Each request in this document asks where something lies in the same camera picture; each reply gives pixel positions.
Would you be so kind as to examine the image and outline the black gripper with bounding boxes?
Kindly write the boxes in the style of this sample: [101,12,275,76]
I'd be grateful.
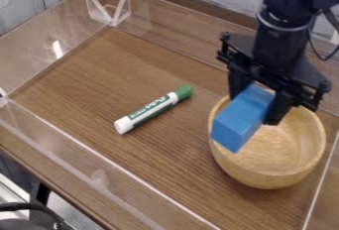
[217,20,331,126]

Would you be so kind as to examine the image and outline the blue block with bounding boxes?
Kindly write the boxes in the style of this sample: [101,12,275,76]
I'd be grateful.
[210,83,273,153]

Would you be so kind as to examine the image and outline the green white marker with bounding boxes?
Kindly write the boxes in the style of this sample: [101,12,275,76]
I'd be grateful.
[113,84,193,135]

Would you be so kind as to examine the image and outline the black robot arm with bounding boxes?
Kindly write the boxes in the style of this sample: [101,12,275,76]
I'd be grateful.
[217,0,339,125]

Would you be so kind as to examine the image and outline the brown wooden bowl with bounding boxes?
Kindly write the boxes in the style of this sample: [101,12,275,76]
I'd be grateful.
[208,96,327,189]

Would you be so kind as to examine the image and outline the clear acrylic tray walls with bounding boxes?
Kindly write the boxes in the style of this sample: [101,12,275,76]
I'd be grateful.
[0,0,339,230]

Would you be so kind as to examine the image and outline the black table leg bracket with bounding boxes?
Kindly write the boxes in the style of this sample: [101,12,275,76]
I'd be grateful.
[29,182,76,230]

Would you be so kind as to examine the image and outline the black cable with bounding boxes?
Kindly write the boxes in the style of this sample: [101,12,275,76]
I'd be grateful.
[0,201,64,230]

